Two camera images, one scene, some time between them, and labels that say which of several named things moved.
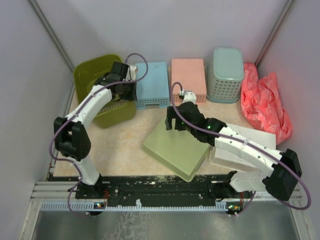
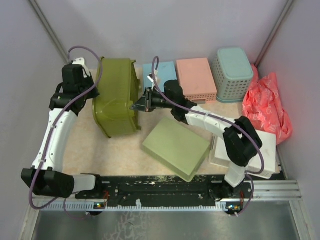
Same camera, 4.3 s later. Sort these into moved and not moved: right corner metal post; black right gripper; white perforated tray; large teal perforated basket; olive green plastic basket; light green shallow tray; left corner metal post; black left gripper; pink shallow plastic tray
Moved: olive green plastic basket; large teal perforated basket; black right gripper; pink shallow plastic tray; black left gripper
Not moved: right corner metal post; white perforated tray; light green shallow tray; left corner metal post
